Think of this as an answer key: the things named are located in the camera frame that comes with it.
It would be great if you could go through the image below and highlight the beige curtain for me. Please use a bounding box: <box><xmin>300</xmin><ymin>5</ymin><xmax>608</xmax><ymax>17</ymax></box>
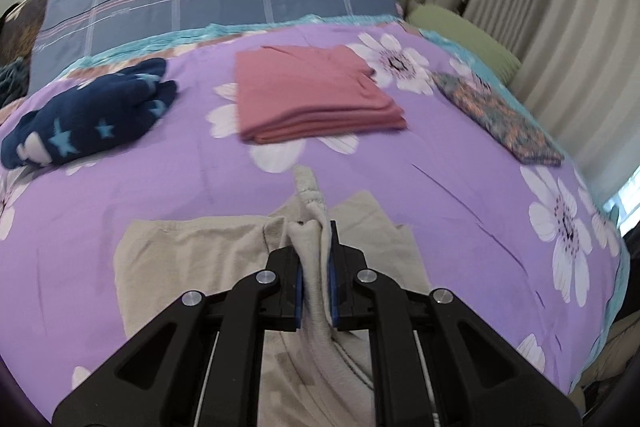
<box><xmin>395</xmin><ymin>0</ymin><xmax>640</xmax><ymax>202</ymax></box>

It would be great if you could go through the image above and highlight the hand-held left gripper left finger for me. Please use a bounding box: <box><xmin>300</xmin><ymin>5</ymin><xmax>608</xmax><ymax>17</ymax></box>
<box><xmin>52</xmin><ymin>245</ymin><xmax>304</xmax><ymax>427</ymax></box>

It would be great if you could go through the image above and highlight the folded pink garment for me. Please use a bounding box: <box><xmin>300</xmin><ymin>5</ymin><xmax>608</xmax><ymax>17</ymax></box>
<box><xmin>235</xmin><ymin>45</ymin><xmax>408</xmax><ymax>144</ymax></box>

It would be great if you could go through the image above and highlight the green pillow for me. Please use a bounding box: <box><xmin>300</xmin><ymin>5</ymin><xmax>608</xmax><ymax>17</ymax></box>
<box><xmin>392</xmin><ymin>0</ymin><xmax>522</xmax><ymax>86</ymax></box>

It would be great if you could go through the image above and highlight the beige small garment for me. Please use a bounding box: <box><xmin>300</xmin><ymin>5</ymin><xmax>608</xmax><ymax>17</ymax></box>
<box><xmin>113</xmin><ymin>165</ymin><xmax>434</xmax><ymax>427</ymax></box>

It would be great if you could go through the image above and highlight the navy star-print fleece garment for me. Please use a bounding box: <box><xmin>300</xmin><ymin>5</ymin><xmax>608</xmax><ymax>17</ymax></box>
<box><xmin>0</xmin><ymin>57</ymin><xmax>180</xmax><ymax>168</ymax></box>

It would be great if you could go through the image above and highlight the purple floral bed sheet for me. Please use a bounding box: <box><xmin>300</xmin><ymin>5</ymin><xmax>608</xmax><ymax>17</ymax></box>
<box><xmin>0</xmin><ymin>15</ymin><xmax>629</xmax><ymax>424</ymax></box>

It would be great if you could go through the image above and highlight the folded patterned multicolour cloth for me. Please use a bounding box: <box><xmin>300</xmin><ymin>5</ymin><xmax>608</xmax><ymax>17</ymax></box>
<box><xmin>432</xmin><ymin>72</ymin><xmax>565</xmax><ymax>166</ymax></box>

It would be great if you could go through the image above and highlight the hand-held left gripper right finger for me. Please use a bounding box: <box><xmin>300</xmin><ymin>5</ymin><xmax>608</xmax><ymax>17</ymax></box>
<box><xmin>329</xmin><ymin>220</ymin><xmax>584</xmax><ymax>427</ymax></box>

